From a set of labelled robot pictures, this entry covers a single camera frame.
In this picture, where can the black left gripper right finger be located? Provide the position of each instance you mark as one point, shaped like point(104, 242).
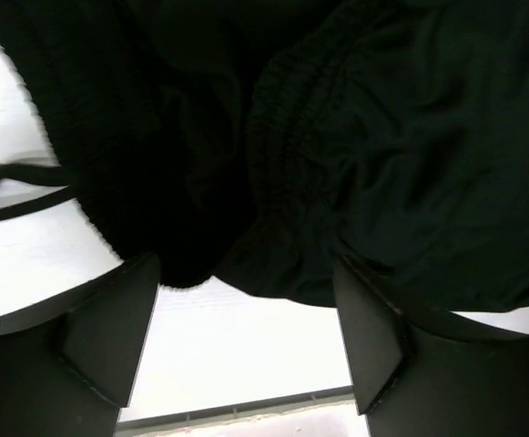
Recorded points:
point(420, 371)

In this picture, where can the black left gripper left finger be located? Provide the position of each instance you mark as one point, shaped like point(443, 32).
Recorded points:
point(68, 363)

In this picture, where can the black shorts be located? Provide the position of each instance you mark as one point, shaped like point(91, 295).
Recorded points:
point(259, 141)

